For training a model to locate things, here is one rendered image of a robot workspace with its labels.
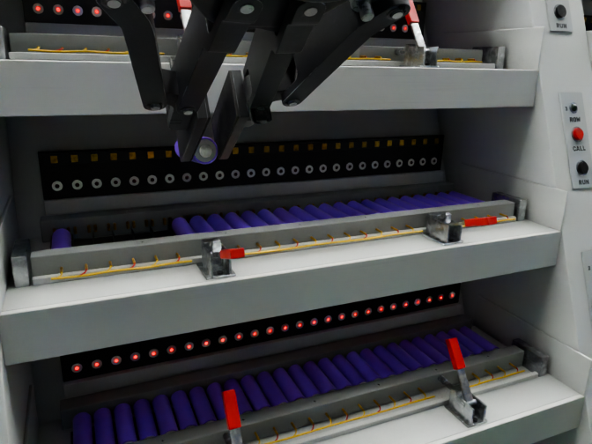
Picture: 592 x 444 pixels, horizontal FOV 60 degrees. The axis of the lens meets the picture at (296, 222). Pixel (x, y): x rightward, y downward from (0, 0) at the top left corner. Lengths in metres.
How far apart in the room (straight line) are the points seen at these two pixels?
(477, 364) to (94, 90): 0.53
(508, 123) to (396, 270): 0.29
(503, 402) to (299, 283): 0.31
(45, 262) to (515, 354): 0.57
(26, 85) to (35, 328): 0.20
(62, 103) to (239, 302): 0.23
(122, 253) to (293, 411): 0.24
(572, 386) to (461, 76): 0.40
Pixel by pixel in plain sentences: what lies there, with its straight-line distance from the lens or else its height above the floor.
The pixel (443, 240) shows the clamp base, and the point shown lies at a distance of 0.60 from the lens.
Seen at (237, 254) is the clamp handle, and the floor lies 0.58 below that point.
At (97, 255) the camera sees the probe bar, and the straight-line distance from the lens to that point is 0.50.
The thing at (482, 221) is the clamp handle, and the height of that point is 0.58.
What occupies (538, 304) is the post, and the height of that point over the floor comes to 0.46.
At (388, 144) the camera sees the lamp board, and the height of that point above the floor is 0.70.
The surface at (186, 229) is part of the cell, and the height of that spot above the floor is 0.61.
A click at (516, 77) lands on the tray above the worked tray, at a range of 0.70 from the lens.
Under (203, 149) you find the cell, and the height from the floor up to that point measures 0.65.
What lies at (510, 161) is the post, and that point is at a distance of 0.75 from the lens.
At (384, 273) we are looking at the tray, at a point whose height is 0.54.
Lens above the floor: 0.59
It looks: 2 degrees up
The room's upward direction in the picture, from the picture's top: 7 degrees counter-clockwise
